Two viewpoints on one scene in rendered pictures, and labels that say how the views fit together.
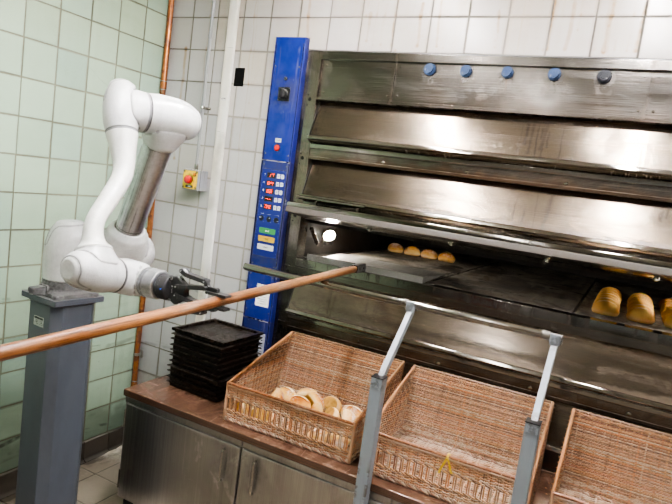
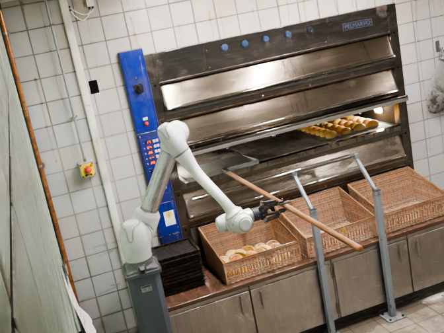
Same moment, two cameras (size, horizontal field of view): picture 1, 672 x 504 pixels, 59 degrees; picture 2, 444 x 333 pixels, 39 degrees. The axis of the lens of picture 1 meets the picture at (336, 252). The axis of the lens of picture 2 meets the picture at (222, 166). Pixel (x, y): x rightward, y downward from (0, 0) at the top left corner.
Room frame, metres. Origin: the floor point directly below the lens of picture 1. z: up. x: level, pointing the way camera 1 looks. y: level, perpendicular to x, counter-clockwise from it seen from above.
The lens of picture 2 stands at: (-0.70, 2.82, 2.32)
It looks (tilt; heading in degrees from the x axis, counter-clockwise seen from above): 14 degrees down; 318
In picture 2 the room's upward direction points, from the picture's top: 11 degrees counter-clockwise
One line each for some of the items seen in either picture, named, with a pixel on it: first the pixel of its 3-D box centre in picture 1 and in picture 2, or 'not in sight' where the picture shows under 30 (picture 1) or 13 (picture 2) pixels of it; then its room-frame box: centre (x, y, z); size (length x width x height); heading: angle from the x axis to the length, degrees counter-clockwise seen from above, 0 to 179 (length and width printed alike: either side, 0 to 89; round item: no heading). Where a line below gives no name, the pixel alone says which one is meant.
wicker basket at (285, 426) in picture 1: (316, 388); (248, 243); (2.28, 0.00, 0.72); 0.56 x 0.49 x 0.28; 65
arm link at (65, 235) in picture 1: (70, 249); (135, 238); (2.15, 0.98, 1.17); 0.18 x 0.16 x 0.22; 131
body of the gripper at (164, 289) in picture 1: (174, 289); (259, 213); (1.67, 0.45, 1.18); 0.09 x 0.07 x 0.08; 64
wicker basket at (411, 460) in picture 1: (461, 434); (324, 220); (2.01, -0.53, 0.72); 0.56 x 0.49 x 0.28; 65
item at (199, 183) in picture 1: (194, 179); (86, 168); (2.89, 0.73, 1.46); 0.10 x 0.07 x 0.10; 64
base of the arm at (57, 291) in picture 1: (59, 286); (140, 263); (2.12, 0.99, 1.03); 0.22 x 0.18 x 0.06; 150
